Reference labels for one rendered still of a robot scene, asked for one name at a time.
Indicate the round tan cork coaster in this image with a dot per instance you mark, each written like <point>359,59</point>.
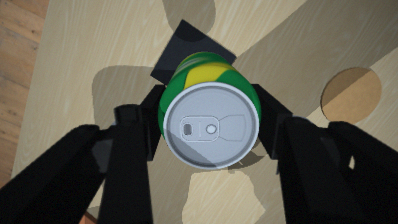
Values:
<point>351,95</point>

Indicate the green and yellow drink can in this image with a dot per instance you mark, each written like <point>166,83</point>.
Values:
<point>209,114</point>

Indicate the dark grey square coaster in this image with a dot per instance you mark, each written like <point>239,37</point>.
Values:
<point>185,41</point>

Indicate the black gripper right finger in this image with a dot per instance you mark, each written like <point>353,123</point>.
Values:
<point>313,189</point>

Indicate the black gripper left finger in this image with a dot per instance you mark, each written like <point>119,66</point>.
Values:
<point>58,187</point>

